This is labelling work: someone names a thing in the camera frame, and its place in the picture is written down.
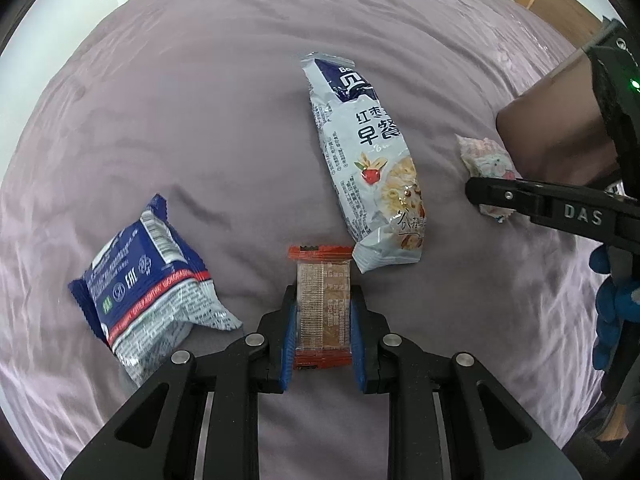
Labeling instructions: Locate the brown and black electric kettle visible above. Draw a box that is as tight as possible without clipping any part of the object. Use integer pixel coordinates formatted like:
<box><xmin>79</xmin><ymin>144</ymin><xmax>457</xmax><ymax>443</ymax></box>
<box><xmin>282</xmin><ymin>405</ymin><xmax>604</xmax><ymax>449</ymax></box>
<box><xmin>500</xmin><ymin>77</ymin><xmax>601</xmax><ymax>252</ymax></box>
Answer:
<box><xmin>496</xmin><ymin>50</ymin><xmax>626</xmax><ymax>194</ymax></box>

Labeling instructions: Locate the white cereal packet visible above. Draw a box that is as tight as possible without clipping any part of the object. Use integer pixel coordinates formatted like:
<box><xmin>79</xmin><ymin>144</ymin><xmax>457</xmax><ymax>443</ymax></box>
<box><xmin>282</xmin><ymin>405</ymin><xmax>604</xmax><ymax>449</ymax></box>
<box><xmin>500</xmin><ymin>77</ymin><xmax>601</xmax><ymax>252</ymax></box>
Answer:
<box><xmin>299</xmin><ymin>51</ymin><xmax>429</xmax><ymax>275</ymax></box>

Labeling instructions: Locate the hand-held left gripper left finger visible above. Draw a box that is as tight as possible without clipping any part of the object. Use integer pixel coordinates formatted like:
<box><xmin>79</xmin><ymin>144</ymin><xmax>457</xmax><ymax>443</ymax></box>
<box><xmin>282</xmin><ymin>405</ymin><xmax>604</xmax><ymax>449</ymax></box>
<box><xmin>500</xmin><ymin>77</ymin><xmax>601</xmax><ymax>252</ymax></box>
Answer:
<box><xmin>60</xmin><ymin>283</ymin><xmax>301</xmax><ymax>480</ymax></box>

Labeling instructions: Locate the wooden headboard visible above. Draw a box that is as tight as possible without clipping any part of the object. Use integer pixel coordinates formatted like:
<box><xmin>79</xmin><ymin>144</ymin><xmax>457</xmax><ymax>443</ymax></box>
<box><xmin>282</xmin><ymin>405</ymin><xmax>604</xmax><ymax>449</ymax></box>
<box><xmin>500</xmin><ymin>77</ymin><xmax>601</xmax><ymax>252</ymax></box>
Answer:
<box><xmin>517</xmin><ymin>0</ymin><xmax>609</xmax><ymax>47</ymax></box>

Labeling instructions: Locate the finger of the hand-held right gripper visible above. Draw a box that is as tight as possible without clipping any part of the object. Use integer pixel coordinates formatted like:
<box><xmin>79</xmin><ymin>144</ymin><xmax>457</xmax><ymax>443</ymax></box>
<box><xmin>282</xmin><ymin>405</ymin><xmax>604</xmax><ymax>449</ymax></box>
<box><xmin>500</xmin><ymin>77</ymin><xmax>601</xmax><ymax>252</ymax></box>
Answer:
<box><xmin>464</xmin><ymin>175</ymin><xmax>640</xmax><ymax>252</ymax></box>

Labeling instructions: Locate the blue and white snack packet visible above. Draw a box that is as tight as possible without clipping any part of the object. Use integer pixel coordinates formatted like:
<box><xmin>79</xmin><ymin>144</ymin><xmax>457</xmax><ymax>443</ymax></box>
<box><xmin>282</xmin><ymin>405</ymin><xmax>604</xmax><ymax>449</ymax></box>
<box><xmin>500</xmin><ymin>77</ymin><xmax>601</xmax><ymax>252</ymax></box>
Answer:
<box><xmin>68</xmin><ymin>193</ymin><xmax>245</xmax><ymax>387</ymax></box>

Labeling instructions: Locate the orange wafer packet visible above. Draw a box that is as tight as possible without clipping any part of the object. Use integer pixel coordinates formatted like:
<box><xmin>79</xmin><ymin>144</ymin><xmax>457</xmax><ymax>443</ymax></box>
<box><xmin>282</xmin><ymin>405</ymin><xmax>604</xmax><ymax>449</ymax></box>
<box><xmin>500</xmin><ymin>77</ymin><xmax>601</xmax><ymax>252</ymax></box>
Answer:
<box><xmin>288</xmin><ymin>243</ymin><xmax>355</xmax><ymax>371</ymax></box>

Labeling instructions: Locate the small pastel candy packet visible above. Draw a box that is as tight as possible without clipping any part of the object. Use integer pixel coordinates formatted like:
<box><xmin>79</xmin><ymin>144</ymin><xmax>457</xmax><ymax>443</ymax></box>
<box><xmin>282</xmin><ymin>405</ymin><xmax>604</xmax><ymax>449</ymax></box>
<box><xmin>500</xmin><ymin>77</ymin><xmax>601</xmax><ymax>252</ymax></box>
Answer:
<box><xmin>455</xmin><ymin>134</ymin><xmax>524</xmax><ymax>224</ymax></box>

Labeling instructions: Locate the person's right hand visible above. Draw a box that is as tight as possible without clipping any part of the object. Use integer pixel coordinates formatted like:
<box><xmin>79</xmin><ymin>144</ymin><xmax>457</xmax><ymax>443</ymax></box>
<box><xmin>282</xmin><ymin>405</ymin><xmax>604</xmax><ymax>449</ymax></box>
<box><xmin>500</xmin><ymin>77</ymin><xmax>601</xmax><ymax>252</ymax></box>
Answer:
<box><xmin>588</xmin><ymin>245</ymin><xmax>640</xmax><ymax>371</ymax></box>

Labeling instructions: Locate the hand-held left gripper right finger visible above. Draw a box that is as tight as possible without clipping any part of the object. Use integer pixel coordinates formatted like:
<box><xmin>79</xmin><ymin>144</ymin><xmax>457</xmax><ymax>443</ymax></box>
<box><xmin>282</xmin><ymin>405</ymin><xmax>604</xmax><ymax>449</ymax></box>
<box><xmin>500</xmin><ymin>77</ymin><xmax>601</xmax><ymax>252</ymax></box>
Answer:
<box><xmin>349</xmin><ymin>284</ymin><xmax>567</xmax><ymax>480</ymax></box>

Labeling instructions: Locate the purple bed sheet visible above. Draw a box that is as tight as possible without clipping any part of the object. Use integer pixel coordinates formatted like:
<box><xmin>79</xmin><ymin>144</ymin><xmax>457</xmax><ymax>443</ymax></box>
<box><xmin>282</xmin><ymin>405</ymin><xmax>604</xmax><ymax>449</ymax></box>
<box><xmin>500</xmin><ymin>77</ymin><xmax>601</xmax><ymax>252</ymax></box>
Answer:
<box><xmin>0</xmin><ymin>0</ymin><xmax>633</xmax><ymax>480</ymax></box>

